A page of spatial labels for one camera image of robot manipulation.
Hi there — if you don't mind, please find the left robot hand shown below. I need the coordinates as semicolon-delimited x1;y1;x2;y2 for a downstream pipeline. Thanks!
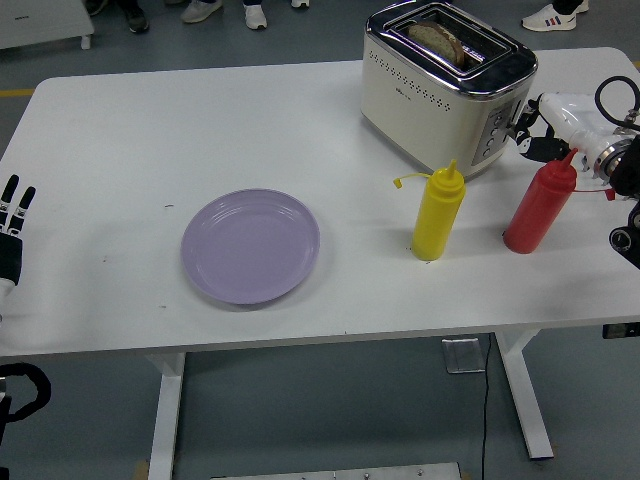
0;173;38;304

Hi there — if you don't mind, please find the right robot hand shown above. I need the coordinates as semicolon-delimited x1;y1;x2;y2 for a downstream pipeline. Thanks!
508;91;624;172

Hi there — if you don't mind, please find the cream and chrome toaster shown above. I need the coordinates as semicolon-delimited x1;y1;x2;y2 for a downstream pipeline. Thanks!
359;2;540;182

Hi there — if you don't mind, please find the bread slice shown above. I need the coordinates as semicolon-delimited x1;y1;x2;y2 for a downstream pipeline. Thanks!
407;19;466;69

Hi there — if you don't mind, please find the purple round plate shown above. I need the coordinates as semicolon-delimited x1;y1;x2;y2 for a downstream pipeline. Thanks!
180;187;322;307

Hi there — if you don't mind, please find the small silver floor plate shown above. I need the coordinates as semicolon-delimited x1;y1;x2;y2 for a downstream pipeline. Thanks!
441;337;487;374

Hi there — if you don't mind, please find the white sneaker with stripes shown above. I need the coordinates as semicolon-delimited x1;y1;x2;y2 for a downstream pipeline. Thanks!
521;2;591;33

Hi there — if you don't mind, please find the red squeeze bottle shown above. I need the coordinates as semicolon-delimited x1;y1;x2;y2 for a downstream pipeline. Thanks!
503;146;617;255

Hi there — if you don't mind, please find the yellow squeeze bottle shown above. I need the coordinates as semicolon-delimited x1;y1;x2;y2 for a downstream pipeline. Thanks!
392;158;467;262

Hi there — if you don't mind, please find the white table leg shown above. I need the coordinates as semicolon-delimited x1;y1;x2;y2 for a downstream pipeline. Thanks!
144;351;187;480
492;329;555;460

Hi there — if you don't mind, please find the black table control panel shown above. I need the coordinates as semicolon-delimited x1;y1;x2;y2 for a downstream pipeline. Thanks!
602;323;640;340

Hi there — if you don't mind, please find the white low platform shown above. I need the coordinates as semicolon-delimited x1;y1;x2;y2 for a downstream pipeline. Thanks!
0;0;95;51

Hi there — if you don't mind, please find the black shoe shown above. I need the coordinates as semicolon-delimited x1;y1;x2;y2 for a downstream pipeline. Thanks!
123;3;150;34

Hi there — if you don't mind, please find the grey sneaker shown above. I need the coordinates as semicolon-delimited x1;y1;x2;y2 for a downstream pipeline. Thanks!
179;0;224;24

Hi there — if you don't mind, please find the black floor cable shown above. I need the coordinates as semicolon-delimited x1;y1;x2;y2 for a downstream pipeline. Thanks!
479;333;492;480

